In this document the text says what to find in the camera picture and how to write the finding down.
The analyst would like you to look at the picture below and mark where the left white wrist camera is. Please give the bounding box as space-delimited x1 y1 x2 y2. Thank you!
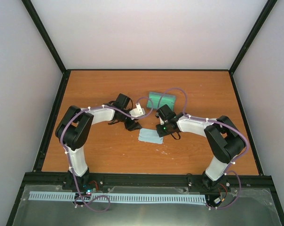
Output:
129 103 146 118

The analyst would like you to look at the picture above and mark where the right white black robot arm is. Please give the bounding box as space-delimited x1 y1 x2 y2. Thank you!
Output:
156 105 250 191

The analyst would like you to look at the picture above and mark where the metal base plate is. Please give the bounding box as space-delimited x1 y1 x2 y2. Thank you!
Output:
14 186 281 226

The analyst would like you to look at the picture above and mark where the light blue cleaning cloth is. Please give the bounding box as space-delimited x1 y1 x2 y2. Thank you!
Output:
138 128 163 145

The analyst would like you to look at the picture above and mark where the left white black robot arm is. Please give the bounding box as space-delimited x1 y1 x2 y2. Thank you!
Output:
55 94 145 190

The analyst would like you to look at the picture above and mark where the light blue cable duct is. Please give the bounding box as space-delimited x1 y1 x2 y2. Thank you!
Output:
28 191 206 205

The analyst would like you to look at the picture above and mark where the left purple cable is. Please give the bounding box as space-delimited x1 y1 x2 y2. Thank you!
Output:
62 97 154 212

